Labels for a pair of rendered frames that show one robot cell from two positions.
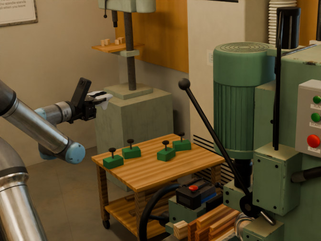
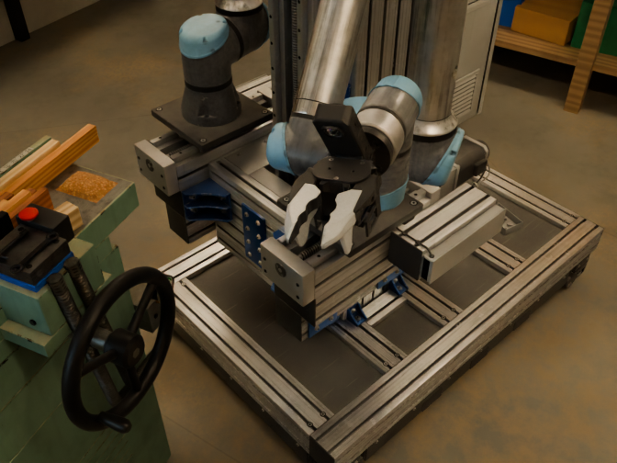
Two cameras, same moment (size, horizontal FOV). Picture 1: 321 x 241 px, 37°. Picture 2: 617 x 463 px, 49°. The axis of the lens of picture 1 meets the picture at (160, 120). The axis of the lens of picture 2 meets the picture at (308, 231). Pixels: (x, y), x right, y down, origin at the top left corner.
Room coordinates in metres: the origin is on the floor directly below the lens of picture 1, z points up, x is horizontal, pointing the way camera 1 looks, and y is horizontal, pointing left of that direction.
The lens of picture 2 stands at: (2.37, 0.00, 1.72)
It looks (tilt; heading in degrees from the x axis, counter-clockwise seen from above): 41 degrees down; 158
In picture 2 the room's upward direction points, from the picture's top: straight up
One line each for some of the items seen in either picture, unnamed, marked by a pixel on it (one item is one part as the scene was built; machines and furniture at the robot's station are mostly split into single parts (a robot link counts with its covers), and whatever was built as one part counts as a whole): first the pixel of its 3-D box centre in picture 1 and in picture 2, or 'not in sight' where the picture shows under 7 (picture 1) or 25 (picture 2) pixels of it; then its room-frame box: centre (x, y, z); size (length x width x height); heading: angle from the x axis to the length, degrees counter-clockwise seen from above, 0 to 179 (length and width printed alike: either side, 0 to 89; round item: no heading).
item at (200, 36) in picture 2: not in sight; (207, 48); (0.90, 0.34, 0.98); 0.13 x 0.12 x 0.14; 124
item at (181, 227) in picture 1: (181, 229); (66, 218); (1.33, -0.05, 0.92); 0.04 x 0.03 x 0.04; 123
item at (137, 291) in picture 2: not in sight; (139, 300); (1.25, 0.04, 0.58); 0.12 x 0.08 x 0.08; 43
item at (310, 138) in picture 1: (313, 141); not in sight; (0.98, -0.34, 1.36); 0.03 x 0.01 x 0.03; 43
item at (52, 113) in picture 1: (44, 118); (388, 115); (1.65, 0.42, 1.21); 0.11 x 0.08 x 0.09; 136
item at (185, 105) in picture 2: not in sight; (209, 93); (0.90, 0.34, 0.87); 0.15 x 0.15 x 0.10
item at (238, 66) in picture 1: (243, 100); not in sight; (1.33, -0.24, 1.35); 0.18 x 0.18 x 0.31
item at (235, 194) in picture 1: (247, 200); not in sight; (1.31, -0.26, 1.03); 0.14 x 0.07 x 0.09; 43
